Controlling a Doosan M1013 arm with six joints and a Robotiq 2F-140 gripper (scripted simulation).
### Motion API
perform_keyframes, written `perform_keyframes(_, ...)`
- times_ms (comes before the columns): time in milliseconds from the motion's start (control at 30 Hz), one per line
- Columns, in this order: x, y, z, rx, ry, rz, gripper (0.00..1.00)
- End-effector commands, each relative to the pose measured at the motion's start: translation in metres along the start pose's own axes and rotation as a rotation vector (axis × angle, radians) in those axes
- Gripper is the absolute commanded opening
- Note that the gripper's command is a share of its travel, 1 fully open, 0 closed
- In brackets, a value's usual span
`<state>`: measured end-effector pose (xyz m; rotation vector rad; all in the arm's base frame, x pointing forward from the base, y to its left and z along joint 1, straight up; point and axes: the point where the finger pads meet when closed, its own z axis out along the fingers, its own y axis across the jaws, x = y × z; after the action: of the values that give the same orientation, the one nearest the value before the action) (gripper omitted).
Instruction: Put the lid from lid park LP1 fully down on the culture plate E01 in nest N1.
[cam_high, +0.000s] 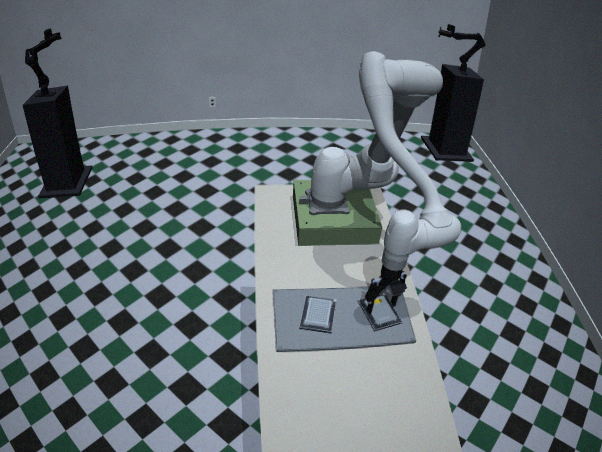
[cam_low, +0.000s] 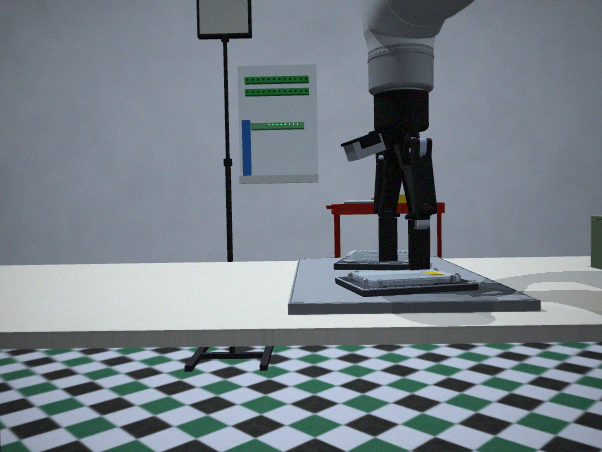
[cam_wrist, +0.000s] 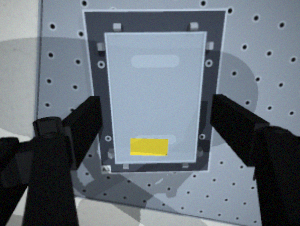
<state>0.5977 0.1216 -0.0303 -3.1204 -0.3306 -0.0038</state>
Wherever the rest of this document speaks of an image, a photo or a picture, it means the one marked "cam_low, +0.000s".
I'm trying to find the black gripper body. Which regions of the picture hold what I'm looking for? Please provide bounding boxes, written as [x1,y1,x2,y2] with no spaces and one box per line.
[374,89,429,165]

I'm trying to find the clear plastic lid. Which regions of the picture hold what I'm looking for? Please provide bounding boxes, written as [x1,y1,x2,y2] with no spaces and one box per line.
[352,269,454,287]

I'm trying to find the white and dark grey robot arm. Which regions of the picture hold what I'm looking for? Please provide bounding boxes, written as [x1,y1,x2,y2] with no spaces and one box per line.
[341,0,475,162]

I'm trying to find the dark grey rectangular frame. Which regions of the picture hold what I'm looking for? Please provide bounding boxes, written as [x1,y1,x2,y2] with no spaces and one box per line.
[335,272,478,297]
[334,256,408,270]

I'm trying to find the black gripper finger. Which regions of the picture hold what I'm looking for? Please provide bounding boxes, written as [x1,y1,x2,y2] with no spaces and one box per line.
[373,146,402,262]
[390,137,437,270]

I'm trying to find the pale blue multi-well plate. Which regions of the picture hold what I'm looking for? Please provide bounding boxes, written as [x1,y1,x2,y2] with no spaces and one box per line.
[345,250,408,263]

